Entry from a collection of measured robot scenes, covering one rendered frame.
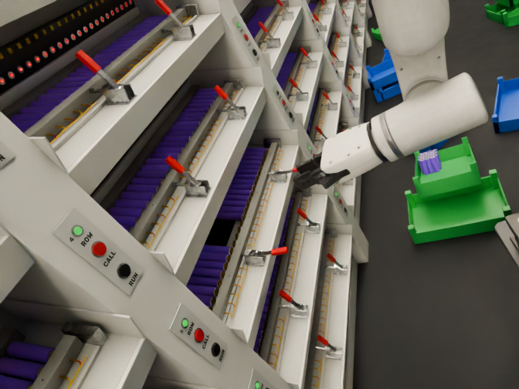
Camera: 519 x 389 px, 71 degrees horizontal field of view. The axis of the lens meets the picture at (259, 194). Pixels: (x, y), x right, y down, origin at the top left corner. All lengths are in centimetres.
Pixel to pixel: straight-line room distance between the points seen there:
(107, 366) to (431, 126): 56
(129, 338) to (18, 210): 21
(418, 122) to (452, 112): 5
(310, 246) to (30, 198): 75
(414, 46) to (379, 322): 91
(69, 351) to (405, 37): 58
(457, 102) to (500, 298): 75
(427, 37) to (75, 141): 48
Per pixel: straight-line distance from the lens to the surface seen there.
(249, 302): 72
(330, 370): 106
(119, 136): 56
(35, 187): 46
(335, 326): 111
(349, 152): 65
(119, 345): 53
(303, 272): 98
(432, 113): 62
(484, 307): 124
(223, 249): 79
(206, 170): 72
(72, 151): 53
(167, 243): 60
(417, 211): 151
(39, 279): 50
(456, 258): 134
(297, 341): 88
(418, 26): 54
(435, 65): 70
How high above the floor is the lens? 105
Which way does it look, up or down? 30 degrees down
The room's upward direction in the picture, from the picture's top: 36 degrees counter-clockwise
